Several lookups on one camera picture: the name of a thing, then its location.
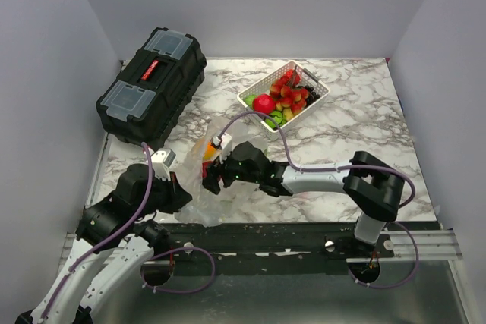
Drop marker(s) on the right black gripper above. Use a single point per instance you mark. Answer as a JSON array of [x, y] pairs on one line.
[[210, 183]]

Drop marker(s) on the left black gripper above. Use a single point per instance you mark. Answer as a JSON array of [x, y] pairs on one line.
[[178, 196]]

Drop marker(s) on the red fake pomegranate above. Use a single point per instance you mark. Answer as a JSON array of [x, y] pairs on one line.
[[207, 169]]

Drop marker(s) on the clear plastic bag of fruits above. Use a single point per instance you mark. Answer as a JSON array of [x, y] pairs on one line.
[[199, 173]]

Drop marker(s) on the yellow orange fake mango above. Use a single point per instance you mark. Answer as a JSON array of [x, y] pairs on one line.
[[210, 153]]

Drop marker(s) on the green fake watermelon ball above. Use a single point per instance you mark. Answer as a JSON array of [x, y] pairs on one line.
[[275, 119]]

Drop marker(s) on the red fake peach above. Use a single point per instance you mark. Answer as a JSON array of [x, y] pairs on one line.
[[264, 103]]

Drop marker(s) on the red lychee fruit bunch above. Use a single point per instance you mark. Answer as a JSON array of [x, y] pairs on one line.
[[286, 91]]

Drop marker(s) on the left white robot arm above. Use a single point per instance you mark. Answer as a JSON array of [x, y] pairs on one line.
[[110, 243]]

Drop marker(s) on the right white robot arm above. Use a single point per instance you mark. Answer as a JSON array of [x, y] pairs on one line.
[[373, 186]]

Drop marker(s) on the green fake apple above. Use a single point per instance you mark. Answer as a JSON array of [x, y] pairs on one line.
[[248, 100]]

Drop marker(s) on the dark purple fake grapes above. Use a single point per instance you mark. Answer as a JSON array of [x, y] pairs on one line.
[[310, 95]]

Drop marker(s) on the black plastic toolbox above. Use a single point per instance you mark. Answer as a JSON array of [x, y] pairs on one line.
[[148, 96]]

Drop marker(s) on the white perforated plastic basket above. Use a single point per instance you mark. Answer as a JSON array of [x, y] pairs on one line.
[[262, 86]]

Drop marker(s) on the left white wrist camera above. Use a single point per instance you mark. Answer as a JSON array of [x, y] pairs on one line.
[[162, 160]]

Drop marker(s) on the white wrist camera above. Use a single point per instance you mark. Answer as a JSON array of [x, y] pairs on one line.
[[222, 145], [162, 160]]

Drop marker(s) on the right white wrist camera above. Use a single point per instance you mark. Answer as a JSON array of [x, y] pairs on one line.
[[222, 145]]

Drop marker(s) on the black metal mounting rail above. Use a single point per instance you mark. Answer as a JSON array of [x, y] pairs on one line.
[[284, 248]]

